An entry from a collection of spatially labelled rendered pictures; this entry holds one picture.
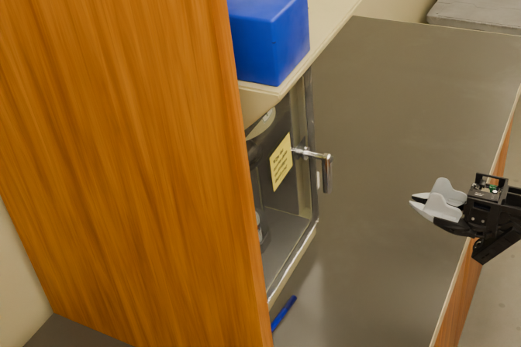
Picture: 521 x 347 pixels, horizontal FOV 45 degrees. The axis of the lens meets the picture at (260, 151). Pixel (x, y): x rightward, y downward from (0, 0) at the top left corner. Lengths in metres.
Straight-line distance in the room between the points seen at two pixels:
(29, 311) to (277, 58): 0.81
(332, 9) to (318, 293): 0.57
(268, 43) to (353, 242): 0.70
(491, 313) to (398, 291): 1.24
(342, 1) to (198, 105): 0.35
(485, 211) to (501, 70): 0.94
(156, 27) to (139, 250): 0.41
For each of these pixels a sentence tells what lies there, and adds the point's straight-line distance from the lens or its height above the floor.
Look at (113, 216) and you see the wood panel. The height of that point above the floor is 1.29.
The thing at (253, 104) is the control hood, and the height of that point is 1.49.
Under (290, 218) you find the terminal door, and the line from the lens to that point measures 1.18.
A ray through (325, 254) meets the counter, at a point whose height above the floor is 0.94.
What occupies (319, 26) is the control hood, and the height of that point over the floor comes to 1.51.
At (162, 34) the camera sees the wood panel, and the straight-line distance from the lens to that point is 0.70.
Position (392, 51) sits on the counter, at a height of 0.94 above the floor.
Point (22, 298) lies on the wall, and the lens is 1.34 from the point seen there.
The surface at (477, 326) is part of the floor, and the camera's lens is 2.45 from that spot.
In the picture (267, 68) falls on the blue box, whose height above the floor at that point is 1.54.
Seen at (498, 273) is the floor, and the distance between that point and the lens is 2.64.
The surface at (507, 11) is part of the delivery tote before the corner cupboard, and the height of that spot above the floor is 0.33.
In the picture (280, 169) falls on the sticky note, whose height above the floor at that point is 1.24.
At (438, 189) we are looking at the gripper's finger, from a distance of 1.15.
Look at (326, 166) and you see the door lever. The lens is 1.16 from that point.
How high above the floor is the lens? 1.91
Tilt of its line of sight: 37 degrees down
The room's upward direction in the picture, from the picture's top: 7 degrees counter-clockwise
